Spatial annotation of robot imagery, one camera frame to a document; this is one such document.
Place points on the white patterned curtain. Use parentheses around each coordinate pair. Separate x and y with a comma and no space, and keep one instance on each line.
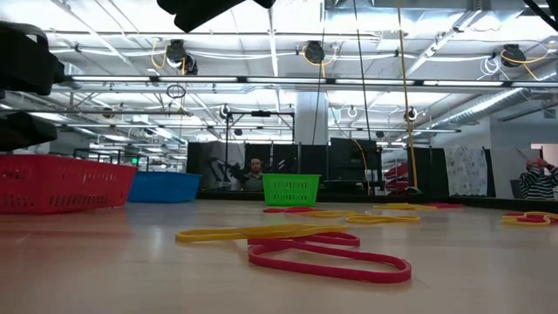
(466,170)

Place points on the black partition screen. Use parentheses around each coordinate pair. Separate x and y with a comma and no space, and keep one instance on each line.
(283,159)
(429,172)

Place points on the long ceiling light strip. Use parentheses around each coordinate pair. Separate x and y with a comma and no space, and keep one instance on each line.
(196,79)
(436,130)

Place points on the blue plastic basket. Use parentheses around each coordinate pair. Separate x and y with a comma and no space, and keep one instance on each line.
(165,187)

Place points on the black camera gantry frame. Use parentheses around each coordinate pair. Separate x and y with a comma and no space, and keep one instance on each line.
(260,113)

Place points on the silver ventilation duct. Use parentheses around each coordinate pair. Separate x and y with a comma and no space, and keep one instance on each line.
(488,102)

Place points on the white building column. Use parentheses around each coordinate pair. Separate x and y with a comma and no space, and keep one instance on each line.
(310,122)

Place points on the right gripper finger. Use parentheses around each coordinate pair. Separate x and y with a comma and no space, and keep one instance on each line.
(196,13)

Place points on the green plastic basket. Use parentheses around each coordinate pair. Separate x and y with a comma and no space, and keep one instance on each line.
(291,189)

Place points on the red rack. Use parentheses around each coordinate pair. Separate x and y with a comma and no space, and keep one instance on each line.
(397,174)

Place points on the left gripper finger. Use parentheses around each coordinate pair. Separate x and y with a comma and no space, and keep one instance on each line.
(22,131)

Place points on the red plastic basket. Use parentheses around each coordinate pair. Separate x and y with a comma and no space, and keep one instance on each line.
(65,183)

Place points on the grey curtain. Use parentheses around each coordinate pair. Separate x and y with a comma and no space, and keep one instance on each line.
(505,172)

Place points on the green exit sign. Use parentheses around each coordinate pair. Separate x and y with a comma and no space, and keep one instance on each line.
(134,161)

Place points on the red rubber band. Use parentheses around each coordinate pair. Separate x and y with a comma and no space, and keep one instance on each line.
(444,205)
(255,255)
(279,209)
(529,219)

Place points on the black aluminium table frame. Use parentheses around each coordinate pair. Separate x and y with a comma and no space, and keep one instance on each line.
(370,197)

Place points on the person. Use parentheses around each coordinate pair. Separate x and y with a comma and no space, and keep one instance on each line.
(254,176)
(538,181)

